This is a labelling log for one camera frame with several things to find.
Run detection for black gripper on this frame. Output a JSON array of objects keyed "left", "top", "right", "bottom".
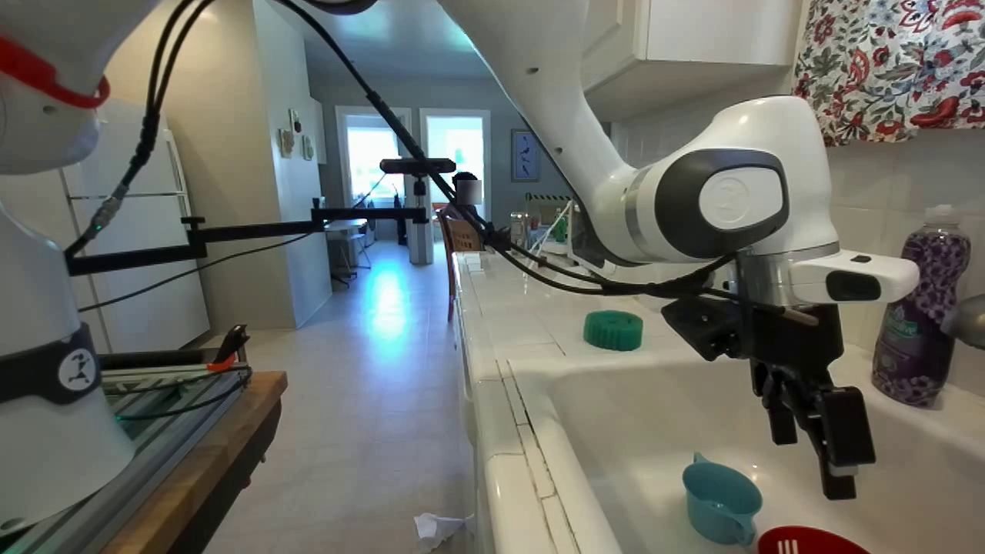
[{"left": 750, "top": 302, "right": 881, "bottom": 503}]

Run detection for white kitchen sink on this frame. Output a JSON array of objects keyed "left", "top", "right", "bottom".
[{"left": 507, "top": 347, "right": 985, "bottom": 554}]

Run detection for green round ribbed lid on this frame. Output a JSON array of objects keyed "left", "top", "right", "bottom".
[{"left": 581, "top": 307, "right": 647, "bottom": 355}]

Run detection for teal measuring cup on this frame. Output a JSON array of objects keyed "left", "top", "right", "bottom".
[{"left": 681, "top": 454, "right": 766, "bottom": 548}]

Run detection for purple dish soap bottle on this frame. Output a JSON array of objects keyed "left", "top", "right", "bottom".
[{"left": 871, "top": 201, "right": 976, "bottom": 413}]

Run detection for floral print curtain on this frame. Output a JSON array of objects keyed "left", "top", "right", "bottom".
[{"left": 790, "top": 0, "right": 985, "bottom": 150}]

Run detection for wooden chair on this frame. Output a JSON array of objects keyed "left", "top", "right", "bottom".
[{"left": 437, "top": 209, "right": 488, "bottom": 319}]

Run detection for crumpled white paper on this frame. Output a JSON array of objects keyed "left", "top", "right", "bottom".
[{"left": 414, "top": 507, "right": 474, "bottom": 548}]

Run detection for seated person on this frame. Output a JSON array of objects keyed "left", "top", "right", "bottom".
[{"left": 441, "top": 171, "right": 490, "bottom": 256}]

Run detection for bright glass door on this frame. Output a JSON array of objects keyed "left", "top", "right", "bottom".
[
  {"left": 423, "top": 110, "right": 490, "bottom": 205},
  {"left": 344, "top": 110, "right": 406, "bottom": 209}
]

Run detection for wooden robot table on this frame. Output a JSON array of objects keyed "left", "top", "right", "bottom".
[{"left": 102, "top": 371, "right": 290, "bottom": 554}]

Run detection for white refrigerator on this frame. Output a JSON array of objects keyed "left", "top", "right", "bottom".
[{"left": 63, "top": 96, "right": 213, "bottom": 356}]

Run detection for white wall cabinet beside curtain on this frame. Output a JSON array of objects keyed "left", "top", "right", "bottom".
[{"left": 581, "top": 0, "right": 803, "bottom": 121}]

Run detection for framed wall picture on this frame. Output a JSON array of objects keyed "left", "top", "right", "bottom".
[{"left": 507, "top": 126, "right": 546, "bottom": 184}]

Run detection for grey stand post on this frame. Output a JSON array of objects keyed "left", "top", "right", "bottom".
[{"left": 406, "top": 174, "right": 437, "bottom": 272}]

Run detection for black stereo camera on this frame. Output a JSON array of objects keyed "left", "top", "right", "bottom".
[{"left": 379, "top": 154, "right": 460, "bottom": 178}]

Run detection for red handled pliers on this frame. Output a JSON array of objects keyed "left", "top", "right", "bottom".
[{"left": 210, "top": 325, "right": 254, "bottom": 375}]

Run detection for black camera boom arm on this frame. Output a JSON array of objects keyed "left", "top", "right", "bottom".
[{"left": 64, "top": 196, "right": 429, "bottom": 281}]

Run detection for black table cable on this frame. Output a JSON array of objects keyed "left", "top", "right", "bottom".
[{"left": 112, "top": 364, "right": 262, "bottom": 428}]

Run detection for thin black boom cable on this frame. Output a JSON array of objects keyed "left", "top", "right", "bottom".
[{"left": 73, "top": 235, "right": 311, "bottom": 316}]

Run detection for metal base frame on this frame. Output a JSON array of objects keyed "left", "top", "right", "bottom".
[{"left": 0, "top": 364, "right": 259, "bottom": 554}]

